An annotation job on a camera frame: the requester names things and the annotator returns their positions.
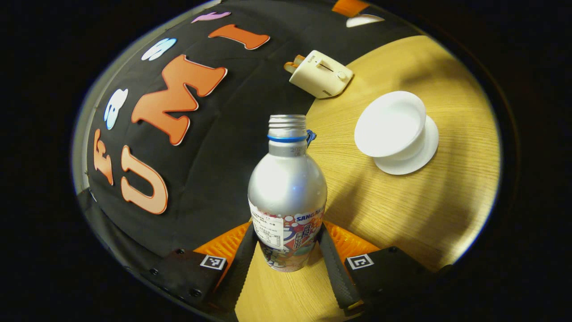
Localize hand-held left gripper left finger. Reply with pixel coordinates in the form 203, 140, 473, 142
134, 222, 259, 321

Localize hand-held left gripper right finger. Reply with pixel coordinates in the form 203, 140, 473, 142
317, 220, 453, 316

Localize white teacup lid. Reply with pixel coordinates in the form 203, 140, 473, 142
346, 14, 385, 28

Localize silver water bottle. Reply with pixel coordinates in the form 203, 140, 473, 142
248, 114, 328, 272

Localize white teacup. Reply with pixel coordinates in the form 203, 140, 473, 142
354, 91, 427, 158

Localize cream toaster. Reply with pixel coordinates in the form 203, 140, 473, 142
289, 50, 354, 99

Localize black backdrop cloth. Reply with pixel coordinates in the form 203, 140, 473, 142
76, 0, 421, 269

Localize white saucer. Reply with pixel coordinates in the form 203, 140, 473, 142
373, 115, 439, 175

